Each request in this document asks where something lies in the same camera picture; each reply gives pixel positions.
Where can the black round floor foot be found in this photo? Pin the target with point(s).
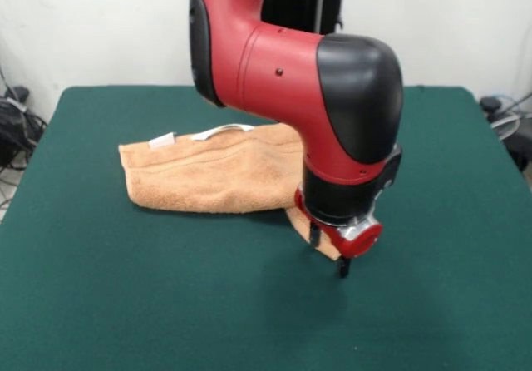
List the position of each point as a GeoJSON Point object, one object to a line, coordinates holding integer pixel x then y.
{"type": "Point", "coordinates": [491, 104]}

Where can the tan terry towel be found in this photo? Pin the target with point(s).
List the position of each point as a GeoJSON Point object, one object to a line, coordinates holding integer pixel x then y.
{"type": "Point", "coordinates": [208, 179]}

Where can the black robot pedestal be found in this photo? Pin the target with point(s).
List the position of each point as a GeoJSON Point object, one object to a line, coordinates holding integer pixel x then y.
{"type": "Point", "coordinates": [291, 5]}

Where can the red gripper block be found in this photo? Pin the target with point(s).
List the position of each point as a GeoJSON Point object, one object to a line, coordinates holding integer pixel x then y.
{"type": "Point", "coordinates": [353, 248]}

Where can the dark green table cloth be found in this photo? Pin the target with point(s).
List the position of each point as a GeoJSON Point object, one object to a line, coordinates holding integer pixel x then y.
{"type": "Point", "coordinates": [124, 283]}

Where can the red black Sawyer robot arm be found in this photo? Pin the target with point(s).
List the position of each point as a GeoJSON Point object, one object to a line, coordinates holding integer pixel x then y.
{"type": "Point", "coordinates": [291, 88]}

